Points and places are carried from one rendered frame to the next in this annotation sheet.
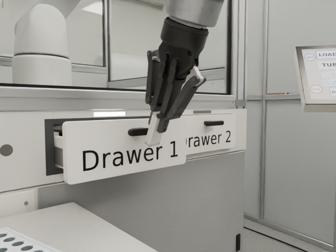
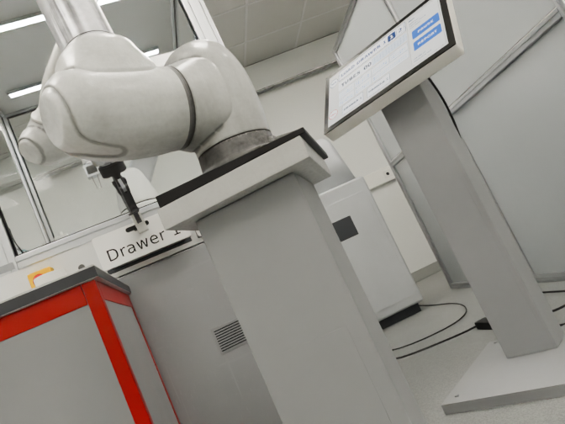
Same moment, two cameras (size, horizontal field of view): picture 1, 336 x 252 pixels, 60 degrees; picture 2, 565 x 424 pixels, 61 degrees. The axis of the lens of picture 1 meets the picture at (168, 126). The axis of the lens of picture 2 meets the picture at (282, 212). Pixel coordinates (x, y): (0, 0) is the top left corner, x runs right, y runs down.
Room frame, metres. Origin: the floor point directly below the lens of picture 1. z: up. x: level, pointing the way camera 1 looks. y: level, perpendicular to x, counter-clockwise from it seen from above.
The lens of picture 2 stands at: (-0.56, -1.01, 0.56)
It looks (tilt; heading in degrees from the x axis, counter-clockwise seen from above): 8 degrees up; 27
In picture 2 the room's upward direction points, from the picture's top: 25 degrees counter-clockwise
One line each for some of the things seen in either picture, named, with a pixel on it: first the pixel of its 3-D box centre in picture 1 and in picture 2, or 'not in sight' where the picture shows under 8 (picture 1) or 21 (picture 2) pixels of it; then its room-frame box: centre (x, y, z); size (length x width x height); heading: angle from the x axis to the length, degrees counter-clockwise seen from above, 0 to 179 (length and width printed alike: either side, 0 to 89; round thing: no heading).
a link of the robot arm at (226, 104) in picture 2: not in sight; (210, 98); (0.24, -0.57, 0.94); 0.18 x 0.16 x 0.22; 157
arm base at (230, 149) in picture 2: not in sight; (249, 156); (0.25, -0.58, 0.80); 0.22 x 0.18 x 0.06; 100
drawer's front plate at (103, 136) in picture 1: (133, 145); (142, 237); (0.60, 0.07, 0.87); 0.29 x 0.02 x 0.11; 132
